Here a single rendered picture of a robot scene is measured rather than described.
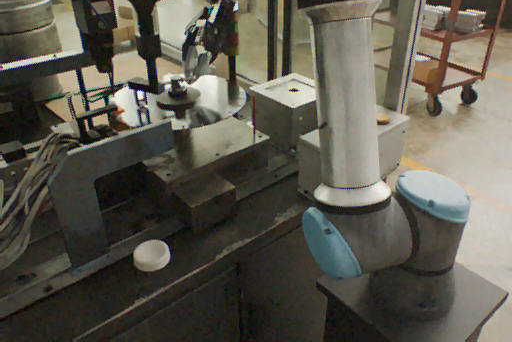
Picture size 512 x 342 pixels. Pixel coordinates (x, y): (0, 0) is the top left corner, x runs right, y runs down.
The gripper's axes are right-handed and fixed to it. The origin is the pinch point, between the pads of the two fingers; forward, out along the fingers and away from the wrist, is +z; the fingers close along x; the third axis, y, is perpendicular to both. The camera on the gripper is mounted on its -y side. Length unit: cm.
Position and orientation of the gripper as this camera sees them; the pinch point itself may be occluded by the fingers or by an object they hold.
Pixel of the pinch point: (189, 79)
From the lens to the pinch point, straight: 110.8
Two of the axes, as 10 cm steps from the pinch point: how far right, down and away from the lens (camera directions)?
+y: 4.4, 2.6, -8.6
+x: 8.2, 2.6, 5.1
